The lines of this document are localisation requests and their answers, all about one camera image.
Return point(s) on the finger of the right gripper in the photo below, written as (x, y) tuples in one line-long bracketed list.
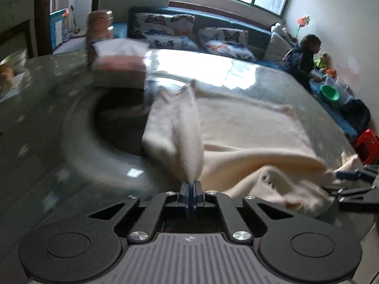
[(348, 175)]

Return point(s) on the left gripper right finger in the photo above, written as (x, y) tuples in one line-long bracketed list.
[(196, 197)]

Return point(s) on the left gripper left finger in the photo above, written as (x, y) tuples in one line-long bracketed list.
[(183, 200)]

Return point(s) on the cream white garment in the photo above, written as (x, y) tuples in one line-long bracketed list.
[(237, 146)]

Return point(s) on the red plastic stool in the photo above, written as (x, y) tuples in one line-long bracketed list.
[(366, 146)]

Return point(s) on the black bag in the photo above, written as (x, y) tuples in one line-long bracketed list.
[(357, 114)]

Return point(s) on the clear plastic storage box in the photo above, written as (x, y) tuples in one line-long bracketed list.
[(345, 96)]

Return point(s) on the green plastic bowl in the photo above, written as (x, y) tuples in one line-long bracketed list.
[(329, 93)]

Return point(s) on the black round induction cooktop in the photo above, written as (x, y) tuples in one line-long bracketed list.
[(119, 118)]

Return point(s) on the child in dark jacket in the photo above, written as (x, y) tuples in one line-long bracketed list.
[(298, 62)]

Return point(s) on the grey cushion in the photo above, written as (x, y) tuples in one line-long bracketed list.
[(277, 48)]

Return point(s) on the pink white tissue box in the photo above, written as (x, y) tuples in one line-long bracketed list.
[(119, 63)]

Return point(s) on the orange pinwheel toy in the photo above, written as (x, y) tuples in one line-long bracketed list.
[(303, 21)]

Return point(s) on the right butterfly pillow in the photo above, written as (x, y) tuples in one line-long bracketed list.
[(226, 42)]

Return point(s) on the butterfly pillow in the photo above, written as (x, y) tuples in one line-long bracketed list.
[(226, 42), (165, 31)]

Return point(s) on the left butterfly pillow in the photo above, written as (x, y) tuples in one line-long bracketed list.
[(165, 31)]

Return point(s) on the blue sofa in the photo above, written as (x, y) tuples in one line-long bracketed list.
[(258, 37)]

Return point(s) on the white ceramic bowl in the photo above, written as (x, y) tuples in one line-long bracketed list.
[(16, 61)]

